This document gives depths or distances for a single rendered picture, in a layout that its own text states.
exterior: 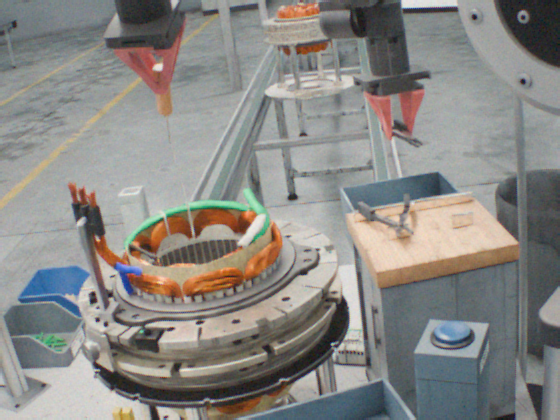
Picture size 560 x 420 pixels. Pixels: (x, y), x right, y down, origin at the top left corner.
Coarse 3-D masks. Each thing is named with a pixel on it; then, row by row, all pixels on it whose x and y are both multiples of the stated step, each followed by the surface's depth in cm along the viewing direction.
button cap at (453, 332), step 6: (444, 324) 81; (450, 324) 80; (456, 324) 80; (462, 324) 80; (438, 330) 80; (444, 330) 80; (450, 330) 79; (456, 330) 79; (462, 330) 79; (468, 330) 79; (438, 336) 79; (444, 336) 79; (450, 336) 78; (456, 336) 78; (462, 336) 78; (468, 336) 79; (444, 342) 78; (450, 342) 78; (456, 342) 78; (462, 342) 78
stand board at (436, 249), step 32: (352, 224) 105; (384, 224) 103; (416, 224) 102; (448, 224) 100; (480, 224) 99; (384, 256) 94; (416, 256) 93; (448, 256) 91; (480, 256) 91; (512, 256) 92
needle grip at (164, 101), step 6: (156, 66) 80; (156, 72) 80; (156, 78) 80; (168, 90) 82; (156, 96) 82; (162, 96) 82; (168, 96) 82; (162, 102) 82; (168, 102) 82; (162, 108) 83; (168, 108) 83; (162, 114) 83; (168, 114) 83
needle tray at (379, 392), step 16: (368, 384) 69; (384, 384) 69; (320, 400) 69; (336, 400) 69; (352, 400) 69; (368, 400) 70; (384, 400) 70; (400, 400) 66; (256, 416) 67; (272, 416) 68; (288, 416) 68; (304, 416) 69; (320, 416) 69; (336, 416) 70; (352, 416) 70; (368, 416) 71; (384, 416) 70; (400, 416) 66
